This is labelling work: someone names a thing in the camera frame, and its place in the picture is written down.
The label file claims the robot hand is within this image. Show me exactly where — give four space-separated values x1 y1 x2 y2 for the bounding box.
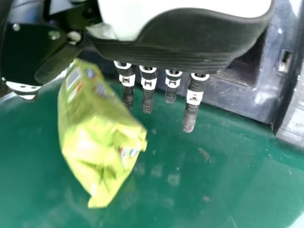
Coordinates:
0 0 274 133

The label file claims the yellow-green biscuit packet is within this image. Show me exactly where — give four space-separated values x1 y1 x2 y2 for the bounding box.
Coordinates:
57 58 148 209

